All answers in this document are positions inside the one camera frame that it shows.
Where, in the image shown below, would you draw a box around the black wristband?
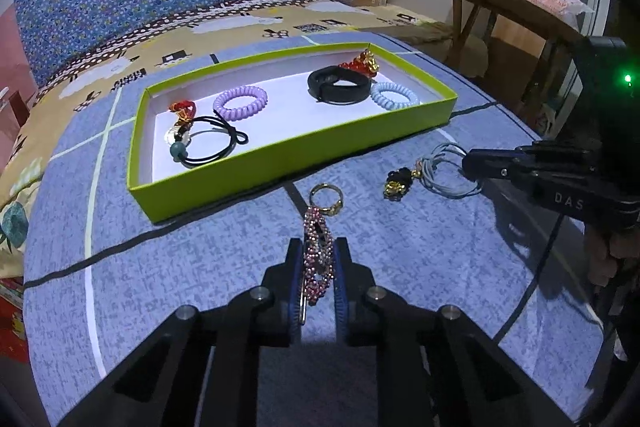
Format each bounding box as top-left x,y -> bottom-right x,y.
306,66 -> 374,106

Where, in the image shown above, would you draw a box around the blue grid blanket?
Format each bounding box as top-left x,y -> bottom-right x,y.
22,32 -> 621,427

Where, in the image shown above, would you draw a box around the green cardboard box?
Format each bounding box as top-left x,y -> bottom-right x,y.
126,42 -> 458,224

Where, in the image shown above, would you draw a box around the red bead bracelet gold charm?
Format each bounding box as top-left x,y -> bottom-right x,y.
339,49 -> 380,74

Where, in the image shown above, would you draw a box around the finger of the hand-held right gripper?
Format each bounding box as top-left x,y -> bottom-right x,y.
462,148 -> 596,184
517,141 -> 601,168

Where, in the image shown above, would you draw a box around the black cable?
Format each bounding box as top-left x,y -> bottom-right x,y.
492,214 -> 566,340

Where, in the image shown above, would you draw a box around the purple spiral hair tie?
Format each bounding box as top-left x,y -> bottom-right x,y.
212,85 -> 269,122

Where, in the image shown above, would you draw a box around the light blue spiral hair tie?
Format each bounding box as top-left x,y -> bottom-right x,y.
370,81 -> 420,110

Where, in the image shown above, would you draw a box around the yellow printed bed sheet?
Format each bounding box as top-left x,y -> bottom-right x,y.
0,0 -> 453,253

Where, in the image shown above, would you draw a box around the red snack packets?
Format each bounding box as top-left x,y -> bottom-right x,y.
0,277 -> 26,350

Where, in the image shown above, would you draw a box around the red knotted cord charm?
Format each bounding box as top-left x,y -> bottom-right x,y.
167,99 -> 199,142

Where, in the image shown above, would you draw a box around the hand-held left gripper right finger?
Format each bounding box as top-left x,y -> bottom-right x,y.
334,237 -> 583,427

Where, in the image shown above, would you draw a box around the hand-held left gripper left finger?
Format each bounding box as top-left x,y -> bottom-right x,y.
57,237 -> 306,427

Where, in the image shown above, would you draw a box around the grey hair tie with charm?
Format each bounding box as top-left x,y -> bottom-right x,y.
384,142 -> 485,202

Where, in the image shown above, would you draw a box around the person's right hand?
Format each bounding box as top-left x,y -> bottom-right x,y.
587,227 -> 640,288

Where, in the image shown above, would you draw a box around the black hair tie teal bead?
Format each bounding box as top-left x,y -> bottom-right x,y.
170,116 -> 249,169

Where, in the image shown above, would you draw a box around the pink rhinestone keychain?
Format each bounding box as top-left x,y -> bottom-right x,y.
300,184 -> 346,324

